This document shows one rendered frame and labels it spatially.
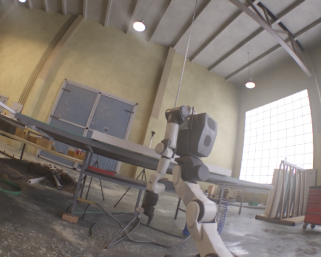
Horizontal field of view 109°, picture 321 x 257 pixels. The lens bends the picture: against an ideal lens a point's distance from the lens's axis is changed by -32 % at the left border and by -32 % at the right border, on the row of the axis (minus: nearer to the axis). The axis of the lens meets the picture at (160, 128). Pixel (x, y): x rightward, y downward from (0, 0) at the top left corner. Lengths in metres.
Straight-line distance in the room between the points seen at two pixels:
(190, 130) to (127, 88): 7.81
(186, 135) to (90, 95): 7.59
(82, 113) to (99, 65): 2.80
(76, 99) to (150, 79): 4.14
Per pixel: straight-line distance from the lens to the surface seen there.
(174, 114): 1.18
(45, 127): 1.54
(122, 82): 9.03
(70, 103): 8.49
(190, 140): 1.21
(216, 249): 0.98
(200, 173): 1.12
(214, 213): 1.08
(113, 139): 1.42
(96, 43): 10.27
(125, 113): 8.34
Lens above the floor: 0.69
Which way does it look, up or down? 16 degrees up
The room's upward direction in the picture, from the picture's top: 14 degrees clockwise
